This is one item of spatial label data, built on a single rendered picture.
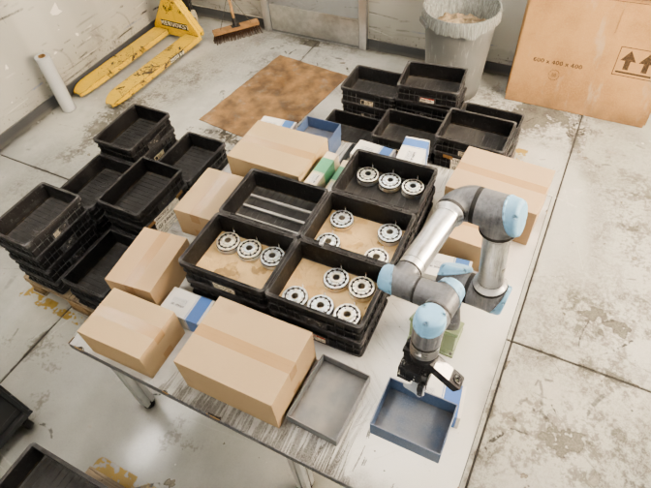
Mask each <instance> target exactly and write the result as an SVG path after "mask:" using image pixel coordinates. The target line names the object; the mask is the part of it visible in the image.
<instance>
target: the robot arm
mask: <svg viewBox="0 0 651 488"><path fill-rule="evenodd" d="M433 212H434V213H433V215H432V216H431V217H430V219H429V220H428V222H427V223H426V224H425V226H424V227H423V229H422V230H421V231H420V233H419V234H418V236H417V237H416V239H415V240H414V241H413V243H412V244H411V245H410V247H409V248H408V250H407V251H406V252H405V254H404V255H403V257H402V258H401V259H400V261H399V262H398V263H397V264H396V265H395V266H394V265H391V264H386V265H384V266H383V268H382V269H381V271H380V273H379V276H378V280H377V285H378V288H379V289H380V290H382V291H384V292H386V293H388V294H390V295H394V296H396V297H399V298H401V299H404V300H406V301H409V302H411V303H413V304H416V305H418V306H419V307H418V308H417V310H416V313H415V315H414V319H413V329H412V335H411V339H408V340H407V342H406V344H405V346H404V347H403V350H402V351H403V352H404V354H403V357H402V359H401V361H400V363H399V365H398V371H397V377H398V378H401V379H403V380H405V381H408V382H411V381H412V383H405V382H404V383H403V385H404V387H405V388H407V389H409V390H410V391H412V392H414V393H415V394H416V395H417V397H419V398H420V397H422V396H423V395H424V391H426V388H427V386H428V383H429V380H430V377H431V374H432V375H434V376H435V377H436V378H437V379H438V380H439V381H441V382H442V383H443V384H444V385H445V386H447V387H448V388H449V389H450V390H451V391H457V390H460V389H461V386H462V383H463V382H464V377H463V376H462V375H461V374H460V373H459V372H458V371H456V370H455V369H454V368H453V367H452V366H451V365H449V364H448V363H447V362H446V360H445V359H443V358H442V357H441V356H440V355H439V350H440V346H441V343H442V338H443V335H444V333H445V331H446V330H457V329H458V328H459V325H460V307H461V304H462V302H463V303H465V304H468V305H470V306H473V307H476V308H478V309H481V310H483V311H485V312H487V313H488V314H493V315H500V314H501V313H502V310H503V308H504V306H505V304H506V302H507V300H508V298H509V296H510V294H511V292H512V287H511V286H510V285H508V281H507V279H506V277H505V272H506V266H507V261H508V255H509V250H510V245H511V241H512V240H514V239H515V238H516V237H518V236H520V234H521V233H522V232H523V230H524V227H525V224H526V219H527V214H528V205H527V202H526V200H525V199H523V198H519V197H517V196H515V195H509V194H505V193H502V192H498V191H495V190H491V189H487V188H484V187H482V186H479V185H466V186H462V187H459V188H456V189H454V190H452V191H450V192H448V193H447V194H445V195H444V196H443V197H442V198H440V199H439V201H438V202H437V203H436V205H435V206H434V209H433ZM463 222H467V223H470V224H473V225H476V226H479V233H480V236H481V237H482V243H481V250H480V267H479V272H478V273H477V274H476V273H473V267H471V266H469V265H465V264H461V263H455V262H445V263H442V264H441V266H440V268H439V271H438V273H437V277H436V280H435V281H433V280H430V279H427V278H425V277H422V275H423V273H424V272H425V270H426V269H427V267H428V266H429V265H430V263H431V262H432V260H434V258H435V257H436V255H437V254H438V252H439V251H440V249H441V248H442V246H443V245H444V243H445V242H446V240H447V239H448V238H449V236H450V234H451V233H452V231H453V230H454V228H456V227H459V226H460V225H461V224H462V223H463ZM403 359H404V360H403ZM402 360H403V361H402ZM399 370H400V371H399ZM399 374H400V375H399Z"/></svg>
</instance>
